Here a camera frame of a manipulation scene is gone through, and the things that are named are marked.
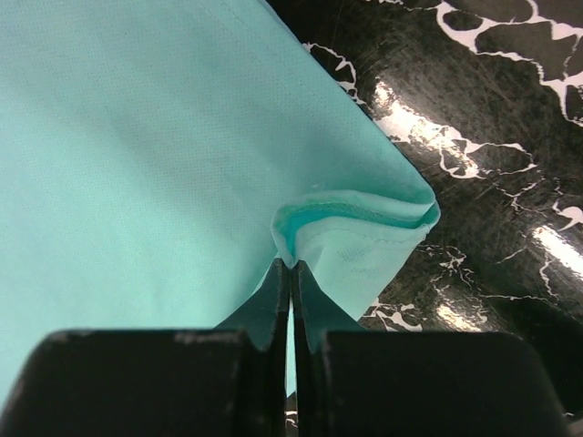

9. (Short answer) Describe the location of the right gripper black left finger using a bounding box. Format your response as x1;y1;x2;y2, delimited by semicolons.
1;259;290;436

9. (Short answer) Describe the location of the teal t shirt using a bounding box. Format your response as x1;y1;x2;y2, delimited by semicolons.
1;1;440;398

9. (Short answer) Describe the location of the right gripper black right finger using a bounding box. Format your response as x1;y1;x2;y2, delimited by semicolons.
291;262;570;436

